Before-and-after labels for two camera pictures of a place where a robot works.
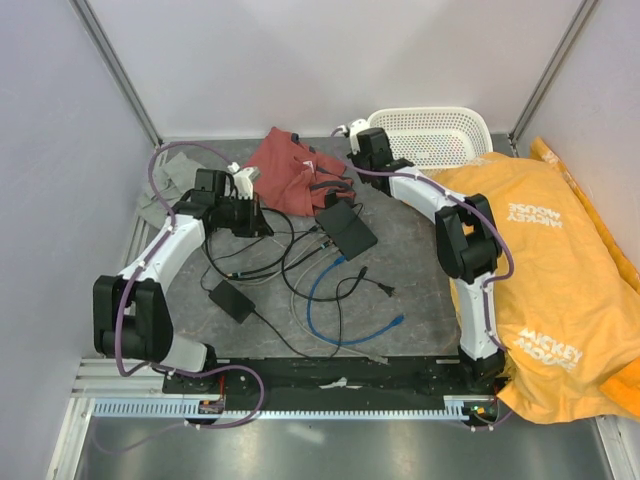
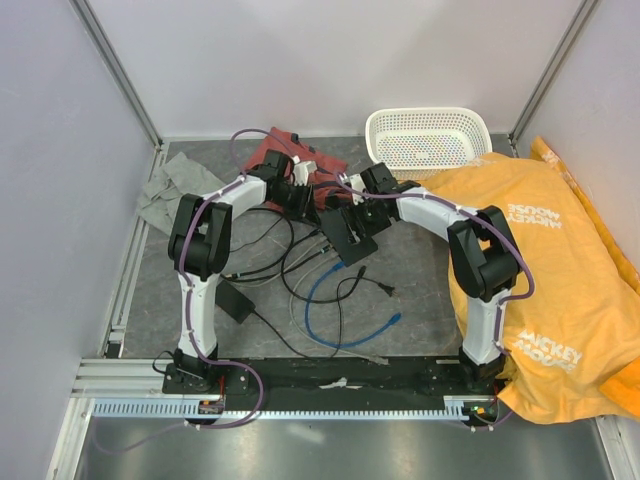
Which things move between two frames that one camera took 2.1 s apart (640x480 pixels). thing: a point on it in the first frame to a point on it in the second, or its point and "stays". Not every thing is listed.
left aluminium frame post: [108, 56] stays
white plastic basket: [429, 137] stays
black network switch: [350, 233] stays
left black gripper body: [240, 216] to [296, 200]
